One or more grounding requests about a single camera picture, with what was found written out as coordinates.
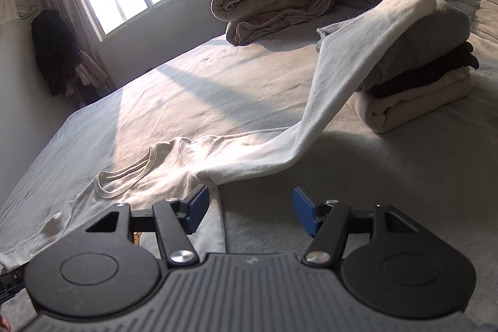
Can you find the hanging pink clothes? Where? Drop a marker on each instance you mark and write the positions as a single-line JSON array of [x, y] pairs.
[[91, 73]]

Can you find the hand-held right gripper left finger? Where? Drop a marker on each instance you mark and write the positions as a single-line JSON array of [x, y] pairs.
[[198, 205]]

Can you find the folded beige garment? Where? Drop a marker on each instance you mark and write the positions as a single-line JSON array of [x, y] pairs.
[[412, 102]]

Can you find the hanging dark clothes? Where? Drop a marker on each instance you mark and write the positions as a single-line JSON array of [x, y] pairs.
[[54, 52]]

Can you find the grey bed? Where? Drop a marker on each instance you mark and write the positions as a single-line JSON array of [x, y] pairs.
[[233, 98]]

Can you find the folded grey sweater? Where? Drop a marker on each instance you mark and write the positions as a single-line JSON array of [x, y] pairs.
[[428, 36]]

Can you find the folded beige pink quilt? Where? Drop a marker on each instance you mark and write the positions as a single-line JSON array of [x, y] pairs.
[[272, 1]]

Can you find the white lace wall cloth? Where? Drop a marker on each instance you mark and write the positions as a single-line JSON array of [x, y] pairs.
[[7, 3]]

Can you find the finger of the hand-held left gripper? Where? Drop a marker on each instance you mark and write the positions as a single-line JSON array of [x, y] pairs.
[[11, 283]]

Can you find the white printed sweatshirt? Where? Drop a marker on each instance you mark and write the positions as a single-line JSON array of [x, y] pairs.
[[342, 83]]

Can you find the folded black garment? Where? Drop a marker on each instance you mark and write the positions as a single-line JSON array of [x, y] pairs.
[[435, 69]]

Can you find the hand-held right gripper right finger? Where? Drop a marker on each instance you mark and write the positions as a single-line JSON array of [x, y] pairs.
[[305, 209]]

